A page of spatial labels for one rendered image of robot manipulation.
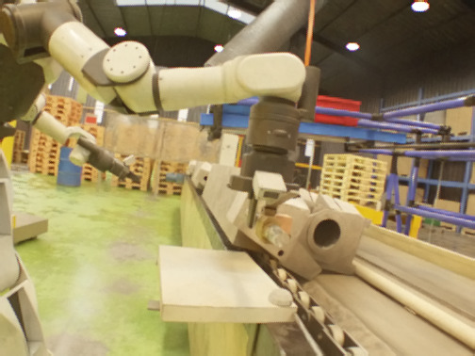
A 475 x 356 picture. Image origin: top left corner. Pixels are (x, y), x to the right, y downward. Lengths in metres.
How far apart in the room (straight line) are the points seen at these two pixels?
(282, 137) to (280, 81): 0.09
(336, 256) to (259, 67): 0.56
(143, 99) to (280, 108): 0.22
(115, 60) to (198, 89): 0.14
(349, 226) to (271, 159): 0.42
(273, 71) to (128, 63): 0.23
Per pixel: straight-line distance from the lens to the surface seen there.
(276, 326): 0.51
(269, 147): 0.50
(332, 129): 1.33
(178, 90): 0.51
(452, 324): 0.69
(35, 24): 0.71
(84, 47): 0.61
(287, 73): 0.50
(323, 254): 0.84
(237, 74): 0.49
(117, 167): 1.24
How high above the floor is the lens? 1.01
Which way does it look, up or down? 2 degrees down
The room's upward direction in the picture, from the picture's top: 9 degrees clockwise
